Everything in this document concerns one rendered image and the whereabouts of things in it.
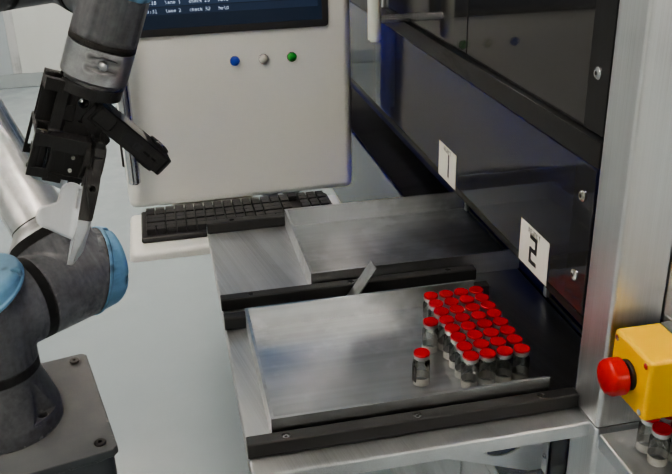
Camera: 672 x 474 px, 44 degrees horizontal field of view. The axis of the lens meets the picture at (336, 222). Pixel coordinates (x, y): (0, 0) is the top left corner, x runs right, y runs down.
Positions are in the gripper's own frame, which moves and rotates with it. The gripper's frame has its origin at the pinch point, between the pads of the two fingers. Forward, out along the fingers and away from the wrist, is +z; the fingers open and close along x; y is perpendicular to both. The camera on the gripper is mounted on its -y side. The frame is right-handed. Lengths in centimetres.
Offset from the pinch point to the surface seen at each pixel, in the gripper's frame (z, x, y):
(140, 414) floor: 105, -101, -55
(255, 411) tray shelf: 10.6, 18.1, -23.0
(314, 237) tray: 6, -26, -46
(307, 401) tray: 8.0, 19.0, -28.9
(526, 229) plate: -18, 14, -54
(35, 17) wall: 97, -527, -49
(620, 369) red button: -15, 42, -48
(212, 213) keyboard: 17, -55, -38
